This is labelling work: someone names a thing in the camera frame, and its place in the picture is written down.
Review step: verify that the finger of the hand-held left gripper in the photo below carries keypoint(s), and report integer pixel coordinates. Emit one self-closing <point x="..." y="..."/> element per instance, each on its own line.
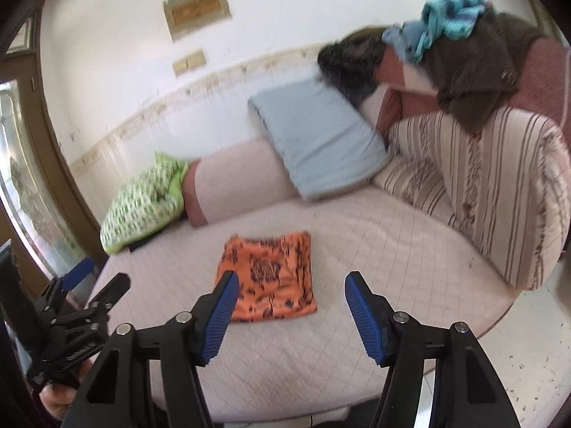
<point x="78" y="274"/>
<point x="111" y="292"/>

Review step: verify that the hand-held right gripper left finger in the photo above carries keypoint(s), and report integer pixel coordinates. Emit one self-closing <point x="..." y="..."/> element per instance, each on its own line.
<point x="221" y="316"/>

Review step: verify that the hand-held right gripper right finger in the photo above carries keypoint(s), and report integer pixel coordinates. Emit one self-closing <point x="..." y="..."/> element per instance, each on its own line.
<point x="363" y="316"/>

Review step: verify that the orange floral garment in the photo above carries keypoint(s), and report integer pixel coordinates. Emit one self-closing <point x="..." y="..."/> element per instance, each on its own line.
<point x="272" y="276"/>

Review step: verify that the person's left hand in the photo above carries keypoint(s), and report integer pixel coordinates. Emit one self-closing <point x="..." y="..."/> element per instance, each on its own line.
<point x="58" y="403"/>

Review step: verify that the quilted pink mattress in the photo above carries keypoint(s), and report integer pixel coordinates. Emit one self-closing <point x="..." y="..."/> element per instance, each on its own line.
<point x="379" y="267"/>

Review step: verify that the green patterned pillow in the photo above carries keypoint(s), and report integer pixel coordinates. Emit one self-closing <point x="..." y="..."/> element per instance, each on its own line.
<point x="142" y="205"/>

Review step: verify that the wooden glass door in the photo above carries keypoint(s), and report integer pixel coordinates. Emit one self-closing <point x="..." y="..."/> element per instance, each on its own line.
<point x="44" y="142"/>

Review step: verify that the pink bolster cushion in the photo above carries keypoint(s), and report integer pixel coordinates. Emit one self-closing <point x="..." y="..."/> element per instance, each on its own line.
<point x="241" y="178"/>

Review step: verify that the light blue pillow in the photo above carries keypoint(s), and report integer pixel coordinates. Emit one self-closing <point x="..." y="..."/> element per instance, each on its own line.
<point x="316" y="138"/>

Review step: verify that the dark furry cloth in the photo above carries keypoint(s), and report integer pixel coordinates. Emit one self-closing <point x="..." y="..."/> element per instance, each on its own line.
<point x="352" y="60"/>

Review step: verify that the brown jacket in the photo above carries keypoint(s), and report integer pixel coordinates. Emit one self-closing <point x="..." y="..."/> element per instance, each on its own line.
<point x="477" y="76"/>

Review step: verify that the light blue cloth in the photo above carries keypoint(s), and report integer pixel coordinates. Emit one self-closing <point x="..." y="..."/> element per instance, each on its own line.
<point x="408" y="38"/>

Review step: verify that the pink sofa backrest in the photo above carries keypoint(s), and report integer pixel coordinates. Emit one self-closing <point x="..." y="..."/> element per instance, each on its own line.
<point x="544" y="67"/>

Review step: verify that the teal knitted cloth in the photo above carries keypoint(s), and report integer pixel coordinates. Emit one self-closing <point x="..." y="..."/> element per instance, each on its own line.
<point x="455" y="15"/>

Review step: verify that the beige wall switch plate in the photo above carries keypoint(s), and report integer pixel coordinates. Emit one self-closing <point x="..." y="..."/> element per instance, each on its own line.
<point x="196" y="59"/>
<point x="181" y="67"/>

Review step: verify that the framed wall panel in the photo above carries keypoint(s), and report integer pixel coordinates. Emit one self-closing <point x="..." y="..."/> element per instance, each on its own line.
<point x="196" y="9"/>

